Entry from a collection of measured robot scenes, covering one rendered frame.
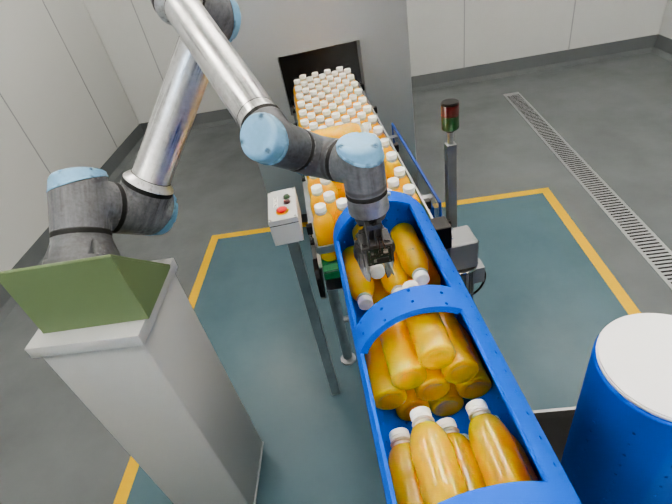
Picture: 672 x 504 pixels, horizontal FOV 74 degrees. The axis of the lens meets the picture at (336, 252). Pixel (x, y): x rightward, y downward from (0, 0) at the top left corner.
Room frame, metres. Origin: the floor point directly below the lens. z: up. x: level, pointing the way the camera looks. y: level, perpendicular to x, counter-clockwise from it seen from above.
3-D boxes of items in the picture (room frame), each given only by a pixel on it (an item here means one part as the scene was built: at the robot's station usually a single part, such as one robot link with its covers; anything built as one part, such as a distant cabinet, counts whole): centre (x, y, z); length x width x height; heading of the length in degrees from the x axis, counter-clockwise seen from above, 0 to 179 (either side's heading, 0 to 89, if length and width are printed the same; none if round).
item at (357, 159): (0.83, -0.09, 1.44); 0.10 x 0.09 x 0.12; 46
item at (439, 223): (1.18, -0.34, 0.95); 0.10 x 0.07 x 0.10; 90
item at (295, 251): (1.34, 0.15, 0.50); 0.04 x 0.04 x 1.00; 0
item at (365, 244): (0.82, -0.09, 1.27); 0.09 x 0.08 x 0.12; 179
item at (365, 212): (0.83, -0.09, 1.35); 0.10 x 0.09 x 0.05; 89
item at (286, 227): (1.34, 0.15, 1.05); 0.20 x 0.10 x 0.10; 0
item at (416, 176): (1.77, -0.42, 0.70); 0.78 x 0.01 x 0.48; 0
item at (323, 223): (1.26, 0.02, 1.00); 0.07 x 0.07 x 0.19
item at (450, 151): (1.52, -0.50, 0.55); 0.04 x 0.04 x 1.10; 0
